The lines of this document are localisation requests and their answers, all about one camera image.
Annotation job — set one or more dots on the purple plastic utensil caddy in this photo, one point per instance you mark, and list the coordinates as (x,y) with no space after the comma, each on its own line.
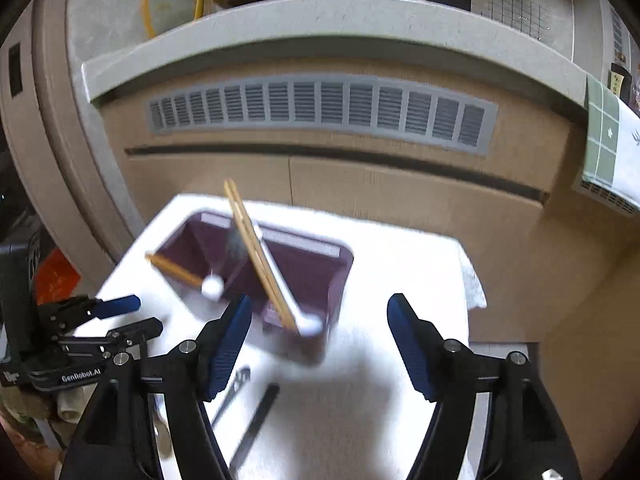
(316,271)

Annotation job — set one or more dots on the small right ventilation grille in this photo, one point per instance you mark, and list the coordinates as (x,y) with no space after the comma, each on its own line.
(605,197)

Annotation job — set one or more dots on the green white dish towel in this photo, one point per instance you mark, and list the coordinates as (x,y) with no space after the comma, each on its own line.
(612,143)

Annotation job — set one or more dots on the white plastic spoon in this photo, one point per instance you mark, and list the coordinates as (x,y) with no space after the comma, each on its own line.
(305,324)

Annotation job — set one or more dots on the small white ball spoon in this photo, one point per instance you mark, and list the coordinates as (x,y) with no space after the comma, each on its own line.
(212,287)

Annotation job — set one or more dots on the grey countertop ledge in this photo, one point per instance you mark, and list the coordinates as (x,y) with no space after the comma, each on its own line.
(403,31)

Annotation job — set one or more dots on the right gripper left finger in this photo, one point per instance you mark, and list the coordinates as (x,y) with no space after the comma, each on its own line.
(115,438)

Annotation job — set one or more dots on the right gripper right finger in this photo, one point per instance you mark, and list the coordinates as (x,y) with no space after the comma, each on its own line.
(524,435)

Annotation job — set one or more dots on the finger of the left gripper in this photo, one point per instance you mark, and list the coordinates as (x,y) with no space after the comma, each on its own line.
(117,340)
(66,315)

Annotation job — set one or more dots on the dark bottle on counter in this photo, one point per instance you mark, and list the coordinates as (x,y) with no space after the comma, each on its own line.
(619,82)

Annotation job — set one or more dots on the black handled metal spoon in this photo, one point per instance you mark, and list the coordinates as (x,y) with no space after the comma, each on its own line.
(250,435)

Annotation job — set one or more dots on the grey ventilation grille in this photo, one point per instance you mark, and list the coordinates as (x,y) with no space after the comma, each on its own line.
(388,108)

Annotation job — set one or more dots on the steel spoon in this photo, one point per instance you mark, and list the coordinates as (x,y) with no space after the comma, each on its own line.
(235,250)

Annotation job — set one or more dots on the slotted metal spoon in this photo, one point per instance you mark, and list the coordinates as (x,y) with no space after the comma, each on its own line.
(241,378)

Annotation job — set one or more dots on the wooden spoon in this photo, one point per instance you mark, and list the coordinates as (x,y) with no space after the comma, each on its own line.
(173,270)

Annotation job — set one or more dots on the wooden chopstick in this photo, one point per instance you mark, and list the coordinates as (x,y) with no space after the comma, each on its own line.
(257,256)

